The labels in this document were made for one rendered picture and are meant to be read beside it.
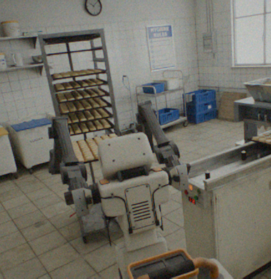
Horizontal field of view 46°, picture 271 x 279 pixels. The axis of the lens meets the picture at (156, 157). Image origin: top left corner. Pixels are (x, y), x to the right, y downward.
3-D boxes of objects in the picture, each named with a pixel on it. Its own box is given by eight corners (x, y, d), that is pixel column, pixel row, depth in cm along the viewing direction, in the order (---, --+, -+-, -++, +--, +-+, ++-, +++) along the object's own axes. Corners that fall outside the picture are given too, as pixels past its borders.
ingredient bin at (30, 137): (28, 176, 475) (15, 127, 449) (18, 166, 525) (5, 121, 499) (62, 165, 504) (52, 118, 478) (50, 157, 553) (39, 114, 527)
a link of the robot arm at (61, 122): (48, 110, 158) (68, 109, 162) (48, 131, 168) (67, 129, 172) (63, 176, 131) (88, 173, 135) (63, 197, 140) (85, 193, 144)
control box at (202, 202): (185, 195, 212) (183, 175, 207) (209, 208, 192) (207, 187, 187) (180, 197, 210) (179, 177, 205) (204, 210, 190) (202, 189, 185)
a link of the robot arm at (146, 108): (132, 99, 172) (150, 93, 173) (136, 117, 182) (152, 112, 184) (159, 157, 144) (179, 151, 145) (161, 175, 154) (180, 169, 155)
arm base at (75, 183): (63, 195, 124) (94, 188, 128) (60, 179, 129) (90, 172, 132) (66, 205, 131) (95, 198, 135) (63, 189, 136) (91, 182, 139)
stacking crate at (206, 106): (203, 107, 710) (202, 98, 703) (217, 108, 679) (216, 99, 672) (183, 113, 678) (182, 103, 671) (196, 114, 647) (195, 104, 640)
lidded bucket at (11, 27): (19, 37, 486) (15, 22, 479) (23, 35, 467) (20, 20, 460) (2, 38, 473) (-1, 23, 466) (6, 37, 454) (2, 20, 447)
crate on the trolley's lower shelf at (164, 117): (166, 117, 664) (165, 107, 658) (179, 118, 638) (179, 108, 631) (147, 123, 629) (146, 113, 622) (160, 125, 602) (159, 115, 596)
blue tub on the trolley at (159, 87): (152, 90, 622) (152, 82, 617) (166, 91, 593) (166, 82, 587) (141, 93, 605) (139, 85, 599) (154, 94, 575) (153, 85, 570)
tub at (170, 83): (164, 86, 651) (164, 77, 644) (181, 87, 621) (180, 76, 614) (152, 89, 627) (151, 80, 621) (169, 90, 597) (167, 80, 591)
